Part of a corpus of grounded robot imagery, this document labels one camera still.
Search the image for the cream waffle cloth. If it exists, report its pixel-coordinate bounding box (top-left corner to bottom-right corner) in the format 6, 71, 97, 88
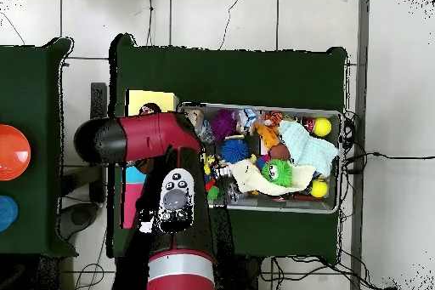
229, 159, 317, 197

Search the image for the wooden box with three holes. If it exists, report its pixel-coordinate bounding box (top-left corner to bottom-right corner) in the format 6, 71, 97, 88
121, 89, 180, 230

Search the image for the shallow clear mesh bin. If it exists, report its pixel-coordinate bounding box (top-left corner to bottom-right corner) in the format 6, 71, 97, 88
179, 101, 343, 214

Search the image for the blue spiky ball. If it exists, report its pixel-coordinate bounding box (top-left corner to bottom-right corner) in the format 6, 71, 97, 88
219, 138, 250, 164

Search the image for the purple spiky ball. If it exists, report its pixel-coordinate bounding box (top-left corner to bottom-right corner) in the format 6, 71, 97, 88
210, 109, 236, 143

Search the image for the brown toy football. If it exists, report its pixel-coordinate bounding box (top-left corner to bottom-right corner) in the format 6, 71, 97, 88
268, 143, 291, 162

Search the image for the orange tiger plush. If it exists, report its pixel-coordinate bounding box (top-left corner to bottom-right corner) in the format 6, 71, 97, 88
263, 110, 284, 127

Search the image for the green fuzzy googly-eyed toy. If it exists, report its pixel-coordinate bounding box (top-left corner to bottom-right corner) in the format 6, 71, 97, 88
260, 158, 294, 188

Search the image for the dark green table cloth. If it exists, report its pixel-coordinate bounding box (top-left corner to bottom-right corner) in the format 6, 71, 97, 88
0, 37, 78, 259
108, 32, 348, 264

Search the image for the light blue waffle cloth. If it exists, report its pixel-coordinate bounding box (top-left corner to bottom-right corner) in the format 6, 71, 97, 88
278, 120, 339, 178

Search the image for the yellow ball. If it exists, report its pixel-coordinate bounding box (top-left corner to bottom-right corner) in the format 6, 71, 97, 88
309, 179, 330, 198
311, 117, 333, 138

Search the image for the grey stand foot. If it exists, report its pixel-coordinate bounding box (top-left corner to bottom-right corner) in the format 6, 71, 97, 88
59, 202, 100, 240

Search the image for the orange plastic bowl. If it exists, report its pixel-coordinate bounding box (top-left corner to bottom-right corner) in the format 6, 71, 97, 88
0, 123, 32, 181

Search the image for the blue ribbed cup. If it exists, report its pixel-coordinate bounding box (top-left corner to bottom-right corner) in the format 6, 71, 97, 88
0, 195, 20, 233

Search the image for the black power cable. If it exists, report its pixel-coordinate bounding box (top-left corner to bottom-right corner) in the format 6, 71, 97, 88
342, 151, 435, 166

